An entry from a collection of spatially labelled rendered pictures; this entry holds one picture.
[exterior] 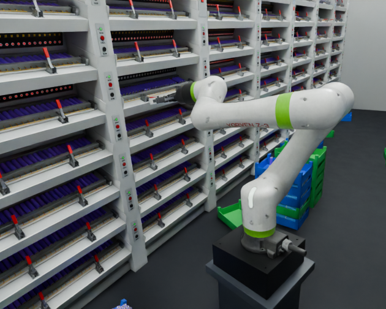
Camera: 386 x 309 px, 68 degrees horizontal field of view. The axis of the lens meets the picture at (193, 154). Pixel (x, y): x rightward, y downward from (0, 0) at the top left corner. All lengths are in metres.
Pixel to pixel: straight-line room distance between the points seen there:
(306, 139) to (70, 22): 0.97
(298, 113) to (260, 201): 0.34
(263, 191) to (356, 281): 0.83
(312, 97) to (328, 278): 1.05
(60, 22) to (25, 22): 0.12
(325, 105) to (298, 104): 0.07
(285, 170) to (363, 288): 0.78
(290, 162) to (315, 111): 0.32
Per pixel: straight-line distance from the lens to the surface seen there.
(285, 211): 1.94
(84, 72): 1.26
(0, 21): 1.16
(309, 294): 1.60
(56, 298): 1.53
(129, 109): 1.40
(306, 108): 0.90
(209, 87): 1.14
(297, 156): 1.14
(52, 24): 1.22
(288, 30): 3.02
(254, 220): 1.10
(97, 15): 1.32
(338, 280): 1.71
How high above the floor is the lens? 1.15
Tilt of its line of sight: 21 degrees down
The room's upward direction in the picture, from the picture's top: 4 degrees counter-clockwise
